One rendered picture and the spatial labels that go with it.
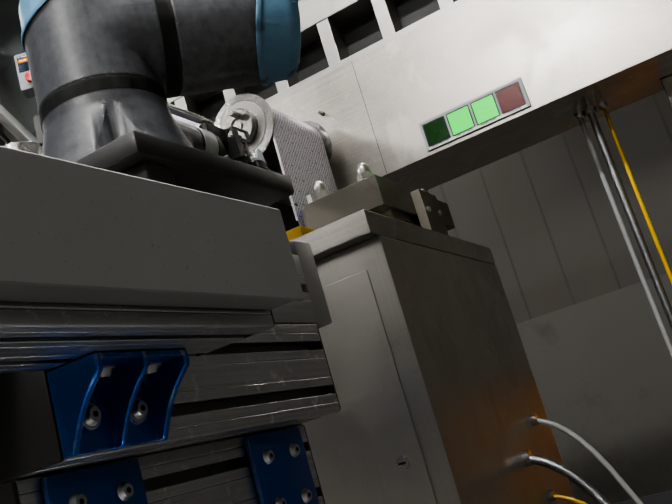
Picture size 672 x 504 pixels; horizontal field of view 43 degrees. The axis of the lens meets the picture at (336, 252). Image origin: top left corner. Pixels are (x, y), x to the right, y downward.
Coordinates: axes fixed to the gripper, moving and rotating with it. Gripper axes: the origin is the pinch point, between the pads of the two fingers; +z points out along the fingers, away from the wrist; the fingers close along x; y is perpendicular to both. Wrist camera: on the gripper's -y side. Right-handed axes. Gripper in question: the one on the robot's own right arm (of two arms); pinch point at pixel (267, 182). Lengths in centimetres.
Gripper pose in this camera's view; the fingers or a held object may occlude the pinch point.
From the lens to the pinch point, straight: 164.5
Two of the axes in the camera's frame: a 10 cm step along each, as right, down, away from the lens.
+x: -8.5, 3.5, 4.0
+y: -2.7, -9.3, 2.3
